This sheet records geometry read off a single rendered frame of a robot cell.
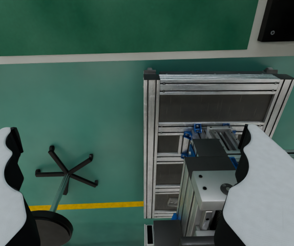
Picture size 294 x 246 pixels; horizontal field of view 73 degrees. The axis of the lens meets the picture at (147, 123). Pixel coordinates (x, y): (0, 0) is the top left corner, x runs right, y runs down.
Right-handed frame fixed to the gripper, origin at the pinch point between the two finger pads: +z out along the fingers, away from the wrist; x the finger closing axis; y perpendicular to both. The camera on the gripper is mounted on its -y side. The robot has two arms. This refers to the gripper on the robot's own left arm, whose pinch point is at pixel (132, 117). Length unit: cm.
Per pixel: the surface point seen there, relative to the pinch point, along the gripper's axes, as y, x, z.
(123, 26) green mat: -1.0, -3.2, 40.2
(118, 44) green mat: 2.8, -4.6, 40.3
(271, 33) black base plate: 0.1, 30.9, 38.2
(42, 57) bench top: 6.0, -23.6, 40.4
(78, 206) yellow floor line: 168, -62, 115
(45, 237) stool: 120, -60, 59
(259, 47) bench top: 4, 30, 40
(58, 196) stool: 116, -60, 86
